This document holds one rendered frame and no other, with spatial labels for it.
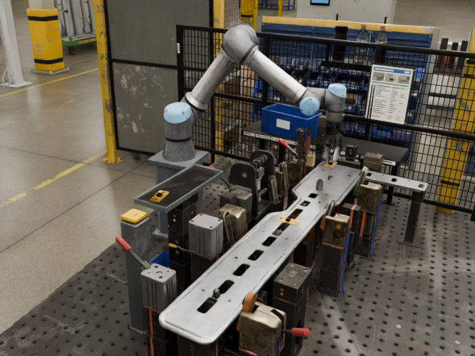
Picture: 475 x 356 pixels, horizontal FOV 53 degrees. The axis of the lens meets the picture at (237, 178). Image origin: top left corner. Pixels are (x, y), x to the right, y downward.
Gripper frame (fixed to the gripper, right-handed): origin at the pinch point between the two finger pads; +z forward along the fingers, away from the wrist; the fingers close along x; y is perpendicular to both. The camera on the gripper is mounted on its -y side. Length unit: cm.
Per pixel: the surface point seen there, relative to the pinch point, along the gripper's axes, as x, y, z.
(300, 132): -15.5, 1.6, -11.2
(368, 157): 11.3, -23.5, 4.1
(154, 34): -216, -146, -20
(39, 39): -671, -389, 56
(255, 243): -3, 68, 8
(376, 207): 24.7, 8.0, 13.5
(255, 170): -16.0, 44.8, -8.5
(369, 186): 20.4, 8.0, 4.7
